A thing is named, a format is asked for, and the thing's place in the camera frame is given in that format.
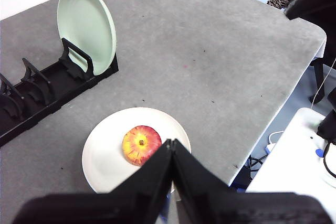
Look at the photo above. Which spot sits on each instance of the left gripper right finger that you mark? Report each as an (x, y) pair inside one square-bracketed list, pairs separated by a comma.
[(223, 205)]

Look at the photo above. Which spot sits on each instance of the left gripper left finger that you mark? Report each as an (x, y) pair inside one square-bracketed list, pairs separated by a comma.
[(118, 205)]

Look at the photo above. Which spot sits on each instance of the pale yellow plate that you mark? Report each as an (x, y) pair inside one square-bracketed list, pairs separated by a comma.
[(105, 155)]

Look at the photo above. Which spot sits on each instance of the red apple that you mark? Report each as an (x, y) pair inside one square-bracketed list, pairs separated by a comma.
[(136, 142)]

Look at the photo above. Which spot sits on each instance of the black plate rack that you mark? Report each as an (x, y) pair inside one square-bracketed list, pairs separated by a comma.
[(39, 103)]

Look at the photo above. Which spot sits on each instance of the green plate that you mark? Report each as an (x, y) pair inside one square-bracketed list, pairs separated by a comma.
[(84, 24)]

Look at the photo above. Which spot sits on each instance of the blue round sticker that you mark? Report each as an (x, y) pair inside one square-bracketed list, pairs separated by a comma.
[(319, 153)]

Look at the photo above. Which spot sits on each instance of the black table leg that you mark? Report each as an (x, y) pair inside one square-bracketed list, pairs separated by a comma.
[(319, 82)]

